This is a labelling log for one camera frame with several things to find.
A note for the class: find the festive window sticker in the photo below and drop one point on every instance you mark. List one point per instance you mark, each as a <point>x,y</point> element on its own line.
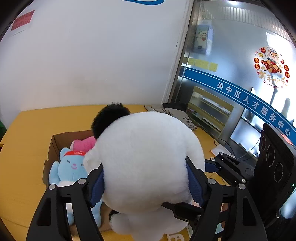
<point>271,62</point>

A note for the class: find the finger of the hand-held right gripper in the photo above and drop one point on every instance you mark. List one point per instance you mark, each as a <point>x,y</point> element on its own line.
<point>229,166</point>
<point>185,212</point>

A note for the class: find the metal window frame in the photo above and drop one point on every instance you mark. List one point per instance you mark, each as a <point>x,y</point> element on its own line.
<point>182,46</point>

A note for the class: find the cardboard box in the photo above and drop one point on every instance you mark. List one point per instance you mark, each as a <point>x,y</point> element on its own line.
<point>54,143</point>

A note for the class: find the grey tote bag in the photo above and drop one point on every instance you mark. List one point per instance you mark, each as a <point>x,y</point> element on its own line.
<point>182,119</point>

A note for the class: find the white phone case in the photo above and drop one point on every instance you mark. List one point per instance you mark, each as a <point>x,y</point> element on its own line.
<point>172,237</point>

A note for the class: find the green cloth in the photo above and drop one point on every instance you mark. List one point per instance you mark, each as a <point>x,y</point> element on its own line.
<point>1,132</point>

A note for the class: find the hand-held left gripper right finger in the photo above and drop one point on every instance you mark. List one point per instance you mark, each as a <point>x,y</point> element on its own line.
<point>196,185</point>

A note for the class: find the white panda plush toy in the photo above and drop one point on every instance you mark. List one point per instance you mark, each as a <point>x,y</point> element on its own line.
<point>148,157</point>

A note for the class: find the light blue plush toy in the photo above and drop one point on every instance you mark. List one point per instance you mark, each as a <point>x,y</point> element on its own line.
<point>69,165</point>

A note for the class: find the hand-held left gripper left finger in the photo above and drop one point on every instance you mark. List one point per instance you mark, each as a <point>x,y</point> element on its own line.
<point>97,187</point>

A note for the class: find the red wall notice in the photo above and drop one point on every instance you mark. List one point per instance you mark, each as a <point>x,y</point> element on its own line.
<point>22,20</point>

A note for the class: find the cartoon poster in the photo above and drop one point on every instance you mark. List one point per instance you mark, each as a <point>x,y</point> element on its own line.
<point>203,37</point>

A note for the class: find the pink plush toy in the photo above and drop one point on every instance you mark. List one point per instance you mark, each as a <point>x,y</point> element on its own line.
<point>86,143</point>

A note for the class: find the yellow sticky note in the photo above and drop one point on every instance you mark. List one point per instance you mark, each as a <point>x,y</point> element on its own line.
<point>191,61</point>
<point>201,63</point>
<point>213,66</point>

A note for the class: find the blue window banner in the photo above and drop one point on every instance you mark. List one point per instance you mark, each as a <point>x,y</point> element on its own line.
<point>208,78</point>

